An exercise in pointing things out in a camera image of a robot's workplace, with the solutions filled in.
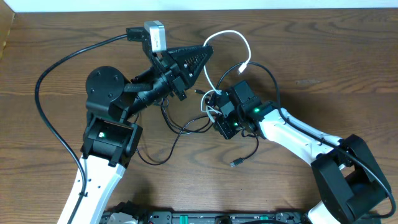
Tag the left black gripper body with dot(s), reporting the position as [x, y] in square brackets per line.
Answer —
[171, 74]

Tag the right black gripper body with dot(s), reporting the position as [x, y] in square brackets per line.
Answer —
[231, 126]

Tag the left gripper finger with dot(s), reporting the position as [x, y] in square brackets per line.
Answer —
[196, 52]
[191, 71]

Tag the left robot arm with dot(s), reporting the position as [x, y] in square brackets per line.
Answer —
[110, 138]

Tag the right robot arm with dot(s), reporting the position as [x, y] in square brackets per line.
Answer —
[349, 179]

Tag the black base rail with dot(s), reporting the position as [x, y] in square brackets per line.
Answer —
[128, 212]

